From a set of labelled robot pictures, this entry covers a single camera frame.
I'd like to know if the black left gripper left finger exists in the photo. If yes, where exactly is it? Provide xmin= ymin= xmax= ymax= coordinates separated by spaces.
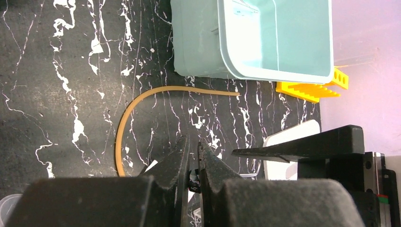
xmin=6 ymin=136 xmax=190 ymax=227

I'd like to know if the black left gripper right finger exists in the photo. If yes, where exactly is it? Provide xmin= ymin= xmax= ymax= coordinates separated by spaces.
xmin=198 ymin=139 xmax=364 ymax=227

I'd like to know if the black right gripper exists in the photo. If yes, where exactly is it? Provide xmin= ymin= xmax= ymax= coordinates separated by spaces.
xmin=232 ymin=125 xmax=401 ymax=227

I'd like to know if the yellow test tube rack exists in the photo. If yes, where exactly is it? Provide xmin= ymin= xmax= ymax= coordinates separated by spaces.
xmin=276 ymin=68 xmax=349 ymax=104

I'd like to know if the small glass beaker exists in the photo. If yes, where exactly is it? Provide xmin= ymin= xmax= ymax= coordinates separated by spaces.
xmin=0 ymin=194 xmax=22 ymax=227

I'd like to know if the small clear plastic bag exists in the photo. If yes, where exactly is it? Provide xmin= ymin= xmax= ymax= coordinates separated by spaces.
xmin=144 ymin=160 xmax=158 ymax=172

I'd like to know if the white bin lid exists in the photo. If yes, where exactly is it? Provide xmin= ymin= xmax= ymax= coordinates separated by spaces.
xmin=263 ymin=120 xmax=321 ymax=180

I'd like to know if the tan rubber tubing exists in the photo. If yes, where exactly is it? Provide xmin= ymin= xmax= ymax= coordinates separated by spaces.
xmin=115 ymin=86 xmax=241 ymax=178

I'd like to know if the teal plastic bin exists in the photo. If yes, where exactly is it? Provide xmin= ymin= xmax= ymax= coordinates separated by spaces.
xmin=170 ymin=0 xmax=334 ymax=84

